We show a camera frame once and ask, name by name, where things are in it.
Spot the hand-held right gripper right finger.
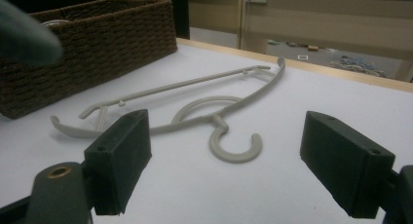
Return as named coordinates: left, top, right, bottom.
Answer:
left=299, top=110, right=396, bottom=219

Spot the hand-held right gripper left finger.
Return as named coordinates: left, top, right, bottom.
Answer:
left=83, top=108, right=153, bottom=216

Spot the brown wicker basket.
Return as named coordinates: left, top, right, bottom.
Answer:
left=0, top=0, right=179, bottom=121

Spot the grey plastic clothes hanger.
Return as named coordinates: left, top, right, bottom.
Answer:
left=50, top=56, right=286, bottom=165

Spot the white cord heap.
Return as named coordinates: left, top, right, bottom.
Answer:
left=330, top=55, right=388, bottom=78

